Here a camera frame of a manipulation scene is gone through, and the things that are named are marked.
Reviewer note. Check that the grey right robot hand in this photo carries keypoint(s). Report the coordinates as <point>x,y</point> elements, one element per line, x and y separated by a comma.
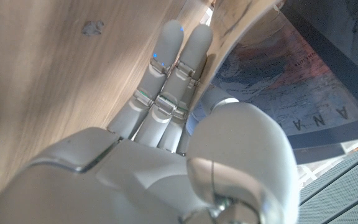
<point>135,180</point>

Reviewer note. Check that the map-printed cardboard tube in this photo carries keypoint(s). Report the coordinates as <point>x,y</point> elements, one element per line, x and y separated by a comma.
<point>291,77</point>

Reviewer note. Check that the printed bookshelf backdrop cloth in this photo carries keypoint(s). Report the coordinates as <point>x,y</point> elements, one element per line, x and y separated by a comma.
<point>315,169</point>

